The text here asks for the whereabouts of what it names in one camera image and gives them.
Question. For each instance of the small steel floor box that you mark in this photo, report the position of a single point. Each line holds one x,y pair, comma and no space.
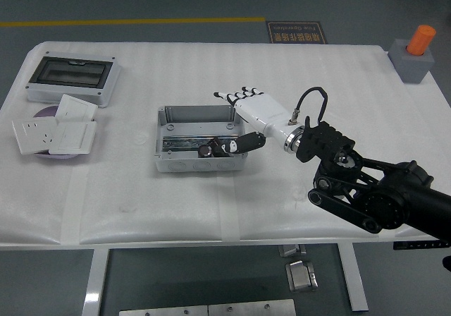
291,250

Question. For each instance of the purple round plate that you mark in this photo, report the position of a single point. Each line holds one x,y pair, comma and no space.
47,112

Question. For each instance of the black table control panel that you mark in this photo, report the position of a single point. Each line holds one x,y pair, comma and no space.
421,245

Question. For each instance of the white table leg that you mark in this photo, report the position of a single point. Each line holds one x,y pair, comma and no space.
354,280
95,284

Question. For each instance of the white wall switch panel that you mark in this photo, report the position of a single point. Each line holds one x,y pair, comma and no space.
75,108
72,136

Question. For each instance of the yellow floor tape line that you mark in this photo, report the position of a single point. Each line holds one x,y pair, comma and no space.
141,22

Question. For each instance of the dark floor sign orange text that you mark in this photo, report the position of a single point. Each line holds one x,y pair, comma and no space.
296,32

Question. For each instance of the open grey junction box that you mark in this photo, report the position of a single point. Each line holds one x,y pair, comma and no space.
183,125

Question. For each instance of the grey metal base plate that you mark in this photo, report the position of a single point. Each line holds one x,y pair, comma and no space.
163,311
252,308

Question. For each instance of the grey distribution box dark window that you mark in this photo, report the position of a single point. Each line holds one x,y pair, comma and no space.
70,71

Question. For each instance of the white foam table mat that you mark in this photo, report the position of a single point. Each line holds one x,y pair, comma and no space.
176,65

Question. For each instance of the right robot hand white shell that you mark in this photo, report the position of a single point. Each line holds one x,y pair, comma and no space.
264,113

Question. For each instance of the large steel floor box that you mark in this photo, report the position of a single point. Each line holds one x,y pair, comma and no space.
301,276

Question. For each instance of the grey foam block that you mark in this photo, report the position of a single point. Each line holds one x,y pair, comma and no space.
412,69

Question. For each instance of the white wall socket panel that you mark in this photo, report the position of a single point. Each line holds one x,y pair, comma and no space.
33,134

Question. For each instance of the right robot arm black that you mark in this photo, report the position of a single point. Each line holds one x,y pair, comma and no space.
327,139

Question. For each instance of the orange cylinder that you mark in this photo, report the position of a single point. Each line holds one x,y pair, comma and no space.
421,39

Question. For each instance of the white tape strip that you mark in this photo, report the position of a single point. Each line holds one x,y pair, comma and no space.
74,206

